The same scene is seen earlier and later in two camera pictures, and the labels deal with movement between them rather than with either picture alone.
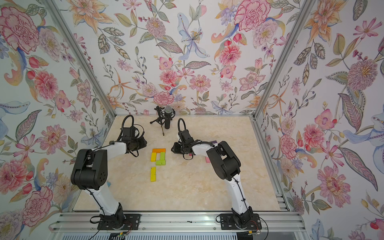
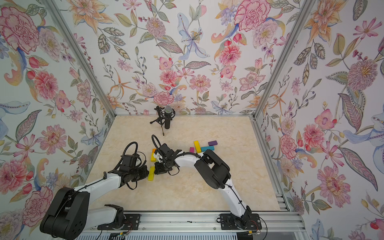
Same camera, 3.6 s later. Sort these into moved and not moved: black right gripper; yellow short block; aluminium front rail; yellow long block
Moved: black right gripper
Not moved: yellow short block; aluminium front rail; yellow long block
